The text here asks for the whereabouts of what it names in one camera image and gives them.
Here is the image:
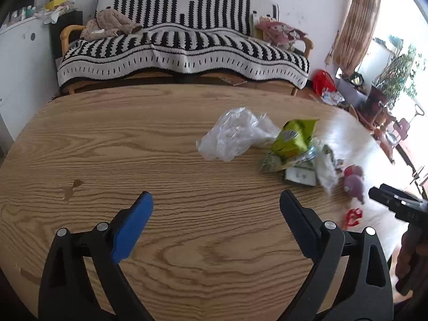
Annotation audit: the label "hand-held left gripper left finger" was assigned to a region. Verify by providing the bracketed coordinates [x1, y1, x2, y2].
[38, 191, 154, 321]

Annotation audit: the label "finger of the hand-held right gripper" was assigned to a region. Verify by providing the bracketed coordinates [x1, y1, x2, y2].
[369, 188, 402, 212]
[379, 184, 423, 203]

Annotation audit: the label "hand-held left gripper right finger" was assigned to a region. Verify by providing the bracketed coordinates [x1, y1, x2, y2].
[280, 190, 394, 321]

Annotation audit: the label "white cardboard box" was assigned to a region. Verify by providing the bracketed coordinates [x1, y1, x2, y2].
[285, 167, 317, 186]

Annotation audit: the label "green white printed wrapper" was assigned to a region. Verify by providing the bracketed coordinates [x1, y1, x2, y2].
[261, 144, 318, 174]

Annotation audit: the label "green snack packet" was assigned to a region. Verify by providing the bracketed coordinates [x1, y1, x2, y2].
[272, 119, 320, 159]

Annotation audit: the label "clear plastic bag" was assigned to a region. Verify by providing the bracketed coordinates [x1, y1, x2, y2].
[196, 107, 281, 162]

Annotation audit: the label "person's right hand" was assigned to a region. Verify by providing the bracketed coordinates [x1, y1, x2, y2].
[396, 226, 418, 278]

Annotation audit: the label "purple plush toy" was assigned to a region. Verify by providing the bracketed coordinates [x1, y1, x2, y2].
[344, 174, 367, 204]

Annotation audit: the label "red plastic clip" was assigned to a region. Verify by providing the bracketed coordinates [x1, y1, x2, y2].
[342, 208, 364, 231]

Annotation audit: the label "pink tricycle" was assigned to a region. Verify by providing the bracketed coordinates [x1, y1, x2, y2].
[374, 104, 425, 165]

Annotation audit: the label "dark red plant pot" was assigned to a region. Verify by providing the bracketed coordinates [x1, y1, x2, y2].
[366, 85, 390, 115]

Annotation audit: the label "crumpled papers on floor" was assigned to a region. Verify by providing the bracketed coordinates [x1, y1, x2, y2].
[321, 90, 345, 106]

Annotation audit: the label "green potted plant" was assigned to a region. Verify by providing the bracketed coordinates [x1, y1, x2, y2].
[373, 35, 419, 101]

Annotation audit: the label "red plastic bag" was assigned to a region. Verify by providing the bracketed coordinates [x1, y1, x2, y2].
[312, 70, 337, 96]

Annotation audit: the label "patterned brown curtain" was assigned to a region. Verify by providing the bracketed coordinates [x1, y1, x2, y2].
[334, 0, 383, 77]

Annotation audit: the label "black white striped sofa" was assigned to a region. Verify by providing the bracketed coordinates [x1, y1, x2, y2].
[56, 0, 310, 90]

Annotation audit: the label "white cabinet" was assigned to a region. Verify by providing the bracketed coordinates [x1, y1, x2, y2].
[0, 15, 62, 149]

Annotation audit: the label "pink cartoon pillow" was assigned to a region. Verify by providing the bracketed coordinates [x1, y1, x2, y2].
[256, 16, 307, 52]

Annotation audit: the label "brown plush toy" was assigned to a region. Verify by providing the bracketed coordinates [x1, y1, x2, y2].
[79, 8, 143, 42]

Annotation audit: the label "black speaker box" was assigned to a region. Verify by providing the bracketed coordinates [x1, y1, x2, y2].
[49, 10, 83, 61]

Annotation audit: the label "wooden sofa frame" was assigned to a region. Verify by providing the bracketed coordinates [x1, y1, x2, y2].
[59, 23, 315, 96]

